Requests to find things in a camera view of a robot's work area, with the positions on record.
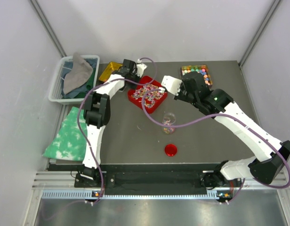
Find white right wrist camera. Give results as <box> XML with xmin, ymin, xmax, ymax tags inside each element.
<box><xmin>161</xmin><ymin>75</ymin><xmax>182</xmax><ymax>96</ymax></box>

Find red tin of lollipop candies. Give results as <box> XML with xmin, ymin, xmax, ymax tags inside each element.
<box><xmin>128</xmin><ymin>76</ymin><xmax>168</xmax><ymax>114</ymax></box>

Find gold tin of gummy candies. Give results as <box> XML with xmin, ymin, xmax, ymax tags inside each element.
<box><xmin>98</xmin><ymin>62</ymin><xmax>122</xmax><ymax>83</ymax></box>

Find clear plastic jar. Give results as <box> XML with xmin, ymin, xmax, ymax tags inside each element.
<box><xmin>162</xmin><ymin>113</ymin><xmax>176</xmax><ymax>134</ymax></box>

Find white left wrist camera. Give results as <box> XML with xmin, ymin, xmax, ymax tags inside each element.
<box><xmin>136</xmin><ymin>59</ymin><xmax>147</xmax><ymax>78</ymax></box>

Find grey slotted cable duct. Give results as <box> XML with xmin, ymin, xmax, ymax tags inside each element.
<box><xmin>41</xmin><ymin>190</ymin><xmax>233</xmax><ymax>200</ymax></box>

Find patterned tin of pastel candies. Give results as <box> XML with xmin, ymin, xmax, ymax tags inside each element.
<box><xmin>180</xmin><ymin>65</ymin><xmax>213</xmax><ymax>88</ymax></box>

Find white plastic basket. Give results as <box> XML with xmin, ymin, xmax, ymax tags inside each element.
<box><xmin>48</xmin><ymin>55</ymin><xmax>100</xmax><ymax>105</ymax></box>

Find aluminium rail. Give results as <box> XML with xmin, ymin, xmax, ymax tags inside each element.
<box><xmin>32</xmin><ymin>170</ymin><xmax>290</xmax><ymax>190</ymax></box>

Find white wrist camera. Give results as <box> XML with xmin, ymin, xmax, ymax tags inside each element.
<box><xmin>161</xmin><ymin>75</ymin><xmax>182</xmax><ymax>96</ymax></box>
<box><xmin>136</xmin><ymin>59</ymin><xmax>147</xmax><ymax>78</ymax></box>

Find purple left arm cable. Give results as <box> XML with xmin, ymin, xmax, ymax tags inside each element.
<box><xmin>78</xmin><ymin>57</ymin><xmax>157</xmax><ymax>205</ymax></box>

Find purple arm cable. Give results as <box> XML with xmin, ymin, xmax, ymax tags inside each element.
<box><xmin>142</xmin><ymin>88</ymin><xmax>290</xmax><ymax>205</ymax></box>
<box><xmin>78</xmin><ymin>57</ymin><xmax>157</xmax><ymax>205</ymax></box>

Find green white patterned cloth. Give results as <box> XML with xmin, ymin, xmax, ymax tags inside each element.
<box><xmin>43</xmin><ymin>107</ymin><xmax>87</xmax><ymax>161</ymax></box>

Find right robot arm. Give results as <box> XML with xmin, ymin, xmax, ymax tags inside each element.
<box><xmin>174</xmin><ymin>72</ymin><xmax>290</xmax><ymax>186</ymax></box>

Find blue green cloths in basket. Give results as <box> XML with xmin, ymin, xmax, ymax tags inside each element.
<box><xmin>61</xmin><ymin>58</ymin><xmax>98</xmax><ymax>99</ymax></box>

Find red jar lid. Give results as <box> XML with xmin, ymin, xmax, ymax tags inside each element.
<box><xmin>164</xmin><ymin>144</ymin><xmax>177</xmax><ymax>157</ymax></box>

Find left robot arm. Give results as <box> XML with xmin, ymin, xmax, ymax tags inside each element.
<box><xmin>80</xmin><ymin>59</ymin><xmax>147</xmax><ymax>187</ymax></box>

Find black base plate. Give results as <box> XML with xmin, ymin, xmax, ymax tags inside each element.
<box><xmin>75</xmin><ymin>171</ymin><xmax>235</xmax><ymax>192</ymax></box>

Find grey cloth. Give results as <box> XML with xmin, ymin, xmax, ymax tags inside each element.
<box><xmin>63</xmin><ymin>52</ymin><xmax>93</xmax><ymax>94</ymax></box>

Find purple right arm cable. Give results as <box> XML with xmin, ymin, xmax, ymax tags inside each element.
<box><xmin>142</xmin><ymin>88</ymin><xmax>290</xmax><ymax>205</ymax></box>

